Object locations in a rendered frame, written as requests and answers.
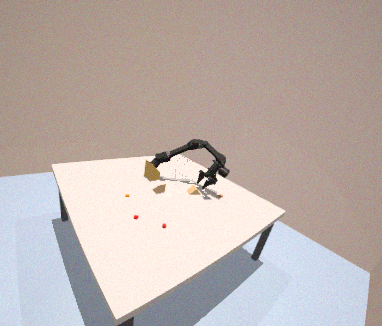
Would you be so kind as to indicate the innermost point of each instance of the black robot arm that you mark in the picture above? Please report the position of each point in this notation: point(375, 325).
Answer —
point(192, 145)

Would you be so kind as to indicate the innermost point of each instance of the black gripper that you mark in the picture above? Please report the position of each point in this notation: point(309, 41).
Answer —
point(209, 174)

